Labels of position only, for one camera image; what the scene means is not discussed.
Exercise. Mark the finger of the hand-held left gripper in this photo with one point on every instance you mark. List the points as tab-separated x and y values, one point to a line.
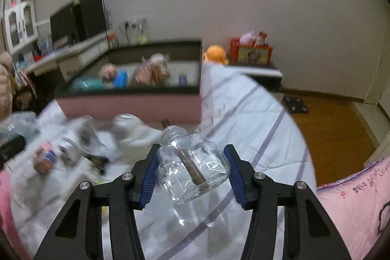
12	148

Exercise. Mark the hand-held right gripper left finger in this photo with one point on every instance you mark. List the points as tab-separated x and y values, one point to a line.
149	183

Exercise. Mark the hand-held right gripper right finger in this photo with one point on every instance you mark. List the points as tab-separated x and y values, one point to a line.
236	177

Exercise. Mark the clear glass bottle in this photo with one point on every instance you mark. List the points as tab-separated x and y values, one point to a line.
210	168

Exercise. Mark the pink storage box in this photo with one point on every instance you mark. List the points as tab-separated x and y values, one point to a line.
128	106

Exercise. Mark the teal oval case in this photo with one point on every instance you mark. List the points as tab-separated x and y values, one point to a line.
86	84

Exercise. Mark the dark blue gold lighter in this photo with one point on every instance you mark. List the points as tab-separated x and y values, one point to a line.
182	79

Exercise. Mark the pink toy block set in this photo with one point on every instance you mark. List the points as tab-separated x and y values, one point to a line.
107	71

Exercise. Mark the grey plastic bag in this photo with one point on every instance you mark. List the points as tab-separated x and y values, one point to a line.
18	124

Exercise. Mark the small orange blue box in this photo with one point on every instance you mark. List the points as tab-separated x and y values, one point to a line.
45	158

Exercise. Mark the striped white tablecloth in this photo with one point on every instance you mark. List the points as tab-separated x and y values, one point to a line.
259	126

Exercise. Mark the pink padded jacket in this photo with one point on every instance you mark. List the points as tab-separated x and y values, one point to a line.
5	86

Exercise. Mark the black floor scale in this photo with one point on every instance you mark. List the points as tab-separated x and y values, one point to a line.
295	104

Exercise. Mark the low white black cabinet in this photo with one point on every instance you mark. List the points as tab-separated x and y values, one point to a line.
259	77

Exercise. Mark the white desk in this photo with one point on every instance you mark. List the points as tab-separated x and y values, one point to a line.
73	51

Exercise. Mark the pink quilt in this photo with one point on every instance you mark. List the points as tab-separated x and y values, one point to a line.
350	202

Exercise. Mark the white glass-door cabinet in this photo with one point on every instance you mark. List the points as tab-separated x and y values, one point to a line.
19	25

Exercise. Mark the red toy crate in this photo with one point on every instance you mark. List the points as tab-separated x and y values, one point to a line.
251	54

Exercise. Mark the orange octopus plush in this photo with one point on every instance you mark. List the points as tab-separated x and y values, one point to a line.
215	54

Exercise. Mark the black computer monitor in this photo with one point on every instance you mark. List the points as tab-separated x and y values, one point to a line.
64	24

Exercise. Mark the pink plush toy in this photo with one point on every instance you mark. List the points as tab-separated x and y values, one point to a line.
247	37

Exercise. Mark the red toy packet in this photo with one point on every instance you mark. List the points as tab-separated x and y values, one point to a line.
262	38

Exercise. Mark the yellow blue snack bag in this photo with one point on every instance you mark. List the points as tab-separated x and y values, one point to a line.
142	39

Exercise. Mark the small pink doll figure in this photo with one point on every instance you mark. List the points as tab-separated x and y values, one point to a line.
13	1

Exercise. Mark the clear bottle orange cap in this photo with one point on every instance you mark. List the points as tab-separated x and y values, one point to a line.
113	40

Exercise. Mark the black computer tower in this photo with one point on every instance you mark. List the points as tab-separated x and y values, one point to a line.
91	19

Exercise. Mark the white wall power outlet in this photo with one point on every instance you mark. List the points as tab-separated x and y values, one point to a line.
135	23

